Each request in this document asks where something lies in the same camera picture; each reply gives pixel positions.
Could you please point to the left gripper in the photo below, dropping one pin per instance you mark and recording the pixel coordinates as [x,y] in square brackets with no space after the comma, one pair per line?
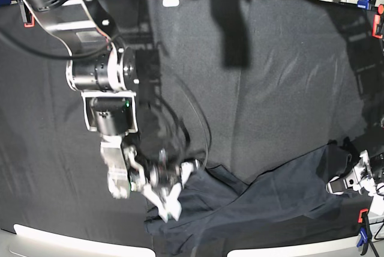
[368,176]

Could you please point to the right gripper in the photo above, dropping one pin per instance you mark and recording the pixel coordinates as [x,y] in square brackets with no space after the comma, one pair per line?
[160,182]

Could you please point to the dark grey t-shirt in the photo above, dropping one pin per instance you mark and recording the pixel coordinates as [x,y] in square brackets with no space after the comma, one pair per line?
[285,206]

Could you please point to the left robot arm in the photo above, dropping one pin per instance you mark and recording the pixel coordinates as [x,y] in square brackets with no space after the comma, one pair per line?
[366,175]

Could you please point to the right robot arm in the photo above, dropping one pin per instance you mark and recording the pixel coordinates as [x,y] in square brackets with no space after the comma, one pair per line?
[103,69]

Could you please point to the red blue clamp near right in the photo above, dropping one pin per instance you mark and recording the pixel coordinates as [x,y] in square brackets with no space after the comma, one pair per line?
[365,235]

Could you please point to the black table cloth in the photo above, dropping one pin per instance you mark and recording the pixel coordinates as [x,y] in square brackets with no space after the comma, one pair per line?
[248,85]

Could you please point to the red clamp far right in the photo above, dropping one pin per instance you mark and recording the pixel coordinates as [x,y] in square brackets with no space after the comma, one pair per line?
[377,31]

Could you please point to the red clamp far left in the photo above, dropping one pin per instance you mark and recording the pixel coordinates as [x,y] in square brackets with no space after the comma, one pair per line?
[27,17]

